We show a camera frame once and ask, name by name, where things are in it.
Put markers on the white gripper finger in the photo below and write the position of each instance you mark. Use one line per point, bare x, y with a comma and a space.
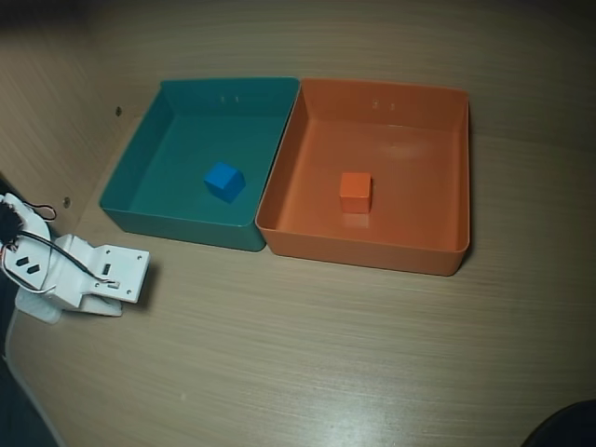
104, 308

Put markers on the orange cube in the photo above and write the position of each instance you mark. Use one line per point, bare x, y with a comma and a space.
356, 193

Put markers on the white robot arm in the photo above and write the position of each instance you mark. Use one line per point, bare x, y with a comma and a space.
28, 251

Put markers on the blue cube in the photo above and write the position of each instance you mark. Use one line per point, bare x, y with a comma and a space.
223, 181

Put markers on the teal plastic box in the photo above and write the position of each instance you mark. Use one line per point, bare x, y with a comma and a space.
186, 139

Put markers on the orange plastic box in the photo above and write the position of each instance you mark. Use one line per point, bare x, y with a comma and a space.
410, 139

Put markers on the dark round object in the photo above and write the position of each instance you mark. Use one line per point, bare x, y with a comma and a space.
568, 428

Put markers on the white wrist camera mount plate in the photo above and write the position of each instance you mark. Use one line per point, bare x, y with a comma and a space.
123, 272

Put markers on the white arm base mount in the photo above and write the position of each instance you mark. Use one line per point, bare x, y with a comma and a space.
37, 309

